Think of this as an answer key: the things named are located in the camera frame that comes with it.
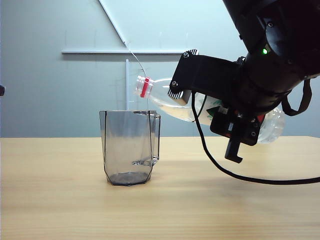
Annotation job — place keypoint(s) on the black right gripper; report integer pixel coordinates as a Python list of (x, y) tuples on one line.
[(237, 125)]

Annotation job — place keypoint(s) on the Nongfu Spring water bottle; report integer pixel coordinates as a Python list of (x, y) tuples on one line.
[(157, 90)]

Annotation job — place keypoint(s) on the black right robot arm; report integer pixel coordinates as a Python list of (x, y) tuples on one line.
[(287, 25)]

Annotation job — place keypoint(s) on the transparent grey plastic mug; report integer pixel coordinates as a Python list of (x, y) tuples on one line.
[(127, 145)]

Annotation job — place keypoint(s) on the thin white vertical bar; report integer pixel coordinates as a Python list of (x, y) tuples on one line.
[(127, 82)]

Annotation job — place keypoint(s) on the long white horizontal bar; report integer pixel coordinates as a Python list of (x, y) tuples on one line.
[(100, 52)]

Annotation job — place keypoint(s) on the white diagonal bar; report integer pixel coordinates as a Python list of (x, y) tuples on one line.
[(112, 21)]

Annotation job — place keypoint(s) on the small dark blurred object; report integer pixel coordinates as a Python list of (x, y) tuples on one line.
[(2, 90)]

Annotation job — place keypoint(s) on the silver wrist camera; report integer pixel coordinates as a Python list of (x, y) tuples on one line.
[(183, 98)]

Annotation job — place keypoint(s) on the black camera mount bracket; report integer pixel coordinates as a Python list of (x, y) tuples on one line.
[(205, 72)]

